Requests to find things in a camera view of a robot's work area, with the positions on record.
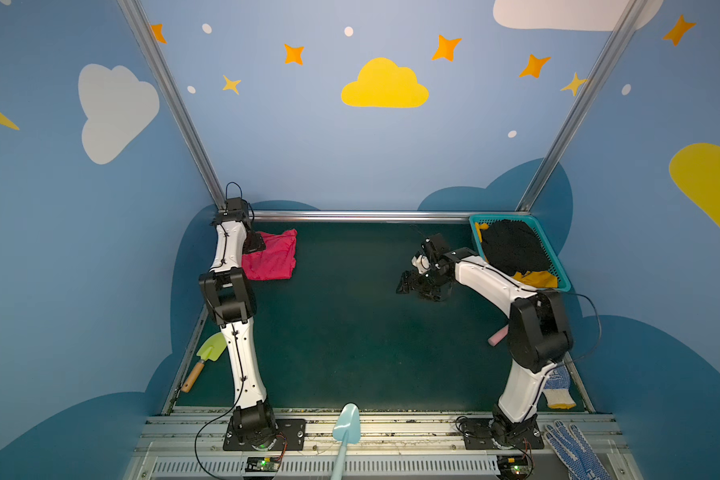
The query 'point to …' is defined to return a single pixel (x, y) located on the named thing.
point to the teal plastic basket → (563, 283)
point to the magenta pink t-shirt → (276, 261)
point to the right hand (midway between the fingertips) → (409, 289)
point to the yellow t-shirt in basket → (538, 278)
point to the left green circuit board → (262, 464)
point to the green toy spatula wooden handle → (214, 350)
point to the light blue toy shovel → (347, 430)
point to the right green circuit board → (512, 465)
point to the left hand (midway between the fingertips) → (246, 248)
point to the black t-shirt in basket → (513, 247)
